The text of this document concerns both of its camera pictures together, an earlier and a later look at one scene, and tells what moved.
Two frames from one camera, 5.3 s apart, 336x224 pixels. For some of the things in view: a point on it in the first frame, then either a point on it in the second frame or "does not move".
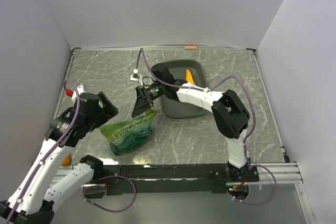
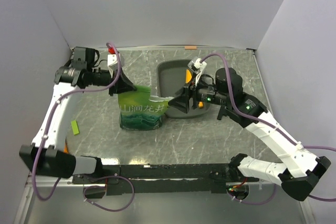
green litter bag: [125, 136] to [138, 110]
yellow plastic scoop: [189, 77] does not move
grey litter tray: [177, 109] does not move
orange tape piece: [190, 47] does not move
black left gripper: [107, 112] to [122, 85]
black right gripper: [144, 102] to [181, 101]
